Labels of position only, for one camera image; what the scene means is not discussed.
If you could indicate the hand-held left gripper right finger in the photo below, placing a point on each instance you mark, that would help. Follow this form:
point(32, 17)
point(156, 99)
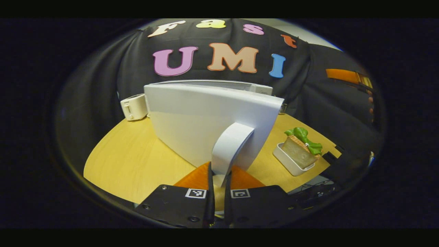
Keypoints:
point(260, 206)

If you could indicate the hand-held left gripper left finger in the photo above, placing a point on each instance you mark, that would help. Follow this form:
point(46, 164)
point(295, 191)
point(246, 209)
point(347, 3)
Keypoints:
point(171, 206)

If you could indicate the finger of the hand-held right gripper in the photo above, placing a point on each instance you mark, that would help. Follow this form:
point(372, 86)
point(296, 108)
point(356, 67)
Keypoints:
point(343, 75)

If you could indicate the toast sandwich with lettuce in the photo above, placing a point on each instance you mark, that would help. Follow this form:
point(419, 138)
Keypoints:
point(298, 151)

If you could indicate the white microwave oven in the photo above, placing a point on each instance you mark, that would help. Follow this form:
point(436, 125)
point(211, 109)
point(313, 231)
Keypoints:
point(205, 120)

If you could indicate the black backdrop cloth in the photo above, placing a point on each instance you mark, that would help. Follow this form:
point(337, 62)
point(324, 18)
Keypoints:
point(325, 109)

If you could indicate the white rectangular tray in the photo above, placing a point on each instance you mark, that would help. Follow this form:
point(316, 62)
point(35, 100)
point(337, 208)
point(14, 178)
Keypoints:
point(288, 164)

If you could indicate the white toaster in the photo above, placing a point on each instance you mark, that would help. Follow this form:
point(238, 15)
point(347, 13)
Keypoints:
point(134, 107)

